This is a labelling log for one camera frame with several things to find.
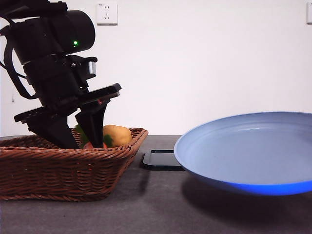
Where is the orange carrot with green leaves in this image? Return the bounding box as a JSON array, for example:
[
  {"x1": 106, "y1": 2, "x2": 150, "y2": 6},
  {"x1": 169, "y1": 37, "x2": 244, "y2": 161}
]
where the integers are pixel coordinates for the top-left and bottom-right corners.
[{"x1": 74, "y1": 123, "x2": 115, "y2": 149}]

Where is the blue round plate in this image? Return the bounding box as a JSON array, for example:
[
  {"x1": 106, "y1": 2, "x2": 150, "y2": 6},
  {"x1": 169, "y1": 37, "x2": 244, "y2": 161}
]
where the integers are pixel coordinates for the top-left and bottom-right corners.
[{"x1": 174, "y1": 111, "x2": 312, "y2": 197}]

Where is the yellow-brown potato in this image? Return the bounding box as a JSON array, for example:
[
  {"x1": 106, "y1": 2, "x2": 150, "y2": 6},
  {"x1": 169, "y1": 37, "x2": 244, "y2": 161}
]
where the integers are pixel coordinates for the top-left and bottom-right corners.
[{"x1": 102, "y1": 124, "x2": 133, "y2": 148}]

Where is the brown woven wicker basket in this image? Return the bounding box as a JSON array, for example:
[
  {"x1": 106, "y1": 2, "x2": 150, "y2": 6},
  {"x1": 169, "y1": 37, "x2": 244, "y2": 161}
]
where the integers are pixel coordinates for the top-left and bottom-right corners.
[{"x1": 0, "y1": 127, "x2": 149, "y2": 202}]

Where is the dark rectangular tray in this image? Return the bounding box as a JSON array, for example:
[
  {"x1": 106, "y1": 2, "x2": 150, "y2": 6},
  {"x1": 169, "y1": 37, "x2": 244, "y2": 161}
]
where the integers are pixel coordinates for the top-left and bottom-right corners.
[{"x1": 142, "y1": 149, "x2": 186, "y2": 171}]

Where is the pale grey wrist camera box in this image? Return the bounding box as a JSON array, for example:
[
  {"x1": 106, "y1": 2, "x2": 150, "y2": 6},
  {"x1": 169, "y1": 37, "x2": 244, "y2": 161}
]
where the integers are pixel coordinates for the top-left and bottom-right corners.
[{"x1": 82, "y1": 57, "x2": 98, "y2": 78}]

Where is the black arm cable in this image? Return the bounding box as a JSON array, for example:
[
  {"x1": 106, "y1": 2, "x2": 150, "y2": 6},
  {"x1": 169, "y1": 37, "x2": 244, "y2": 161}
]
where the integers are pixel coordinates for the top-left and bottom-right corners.
[{"x1": 0, "y1": 23, "x2": 37, "y2": 100}]

